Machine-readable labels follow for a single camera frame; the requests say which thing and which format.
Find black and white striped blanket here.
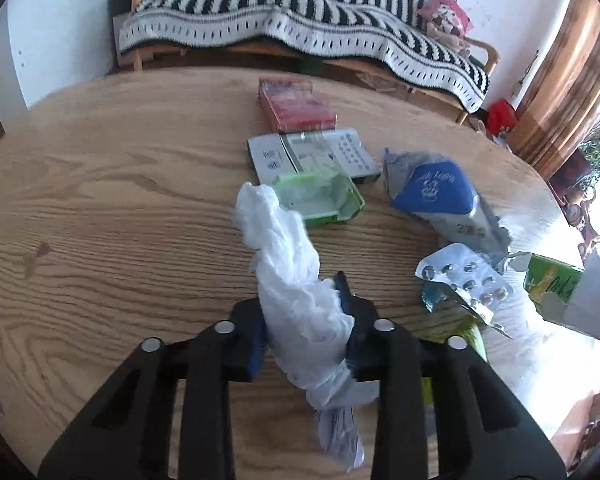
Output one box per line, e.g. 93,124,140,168
118,0,491,115

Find teal wrapper scrap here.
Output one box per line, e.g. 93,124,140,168
421,282,453,313

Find red plastic bucket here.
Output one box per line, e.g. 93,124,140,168
486,99,518,136

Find blue and silver pouch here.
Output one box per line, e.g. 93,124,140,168
381,147,512,260

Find red box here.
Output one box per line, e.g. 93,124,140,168
258,78,339,134

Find white panel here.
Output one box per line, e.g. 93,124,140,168
0,0,116,131

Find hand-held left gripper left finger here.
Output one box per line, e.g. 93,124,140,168
37,297,270,480

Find white plastic bag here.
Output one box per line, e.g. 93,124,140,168
231,182,381,471

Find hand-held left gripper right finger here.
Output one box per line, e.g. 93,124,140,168
333,272,567,480

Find green and silver sachet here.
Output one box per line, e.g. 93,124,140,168
415,320,488,406

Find silver blister pack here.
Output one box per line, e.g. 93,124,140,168
414,243,515,338

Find beige cloth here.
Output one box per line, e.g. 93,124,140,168
425,22,473,56

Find dark red plant pot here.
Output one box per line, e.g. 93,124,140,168
547,150,593,196

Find round wooden table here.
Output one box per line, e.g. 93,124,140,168
0,66,600,480

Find brown curtain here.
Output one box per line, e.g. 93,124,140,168
510,0,600,181

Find green and white carton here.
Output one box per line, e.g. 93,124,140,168
522,252,600,341

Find grey and white box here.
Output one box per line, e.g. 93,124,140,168
247,129,382,186

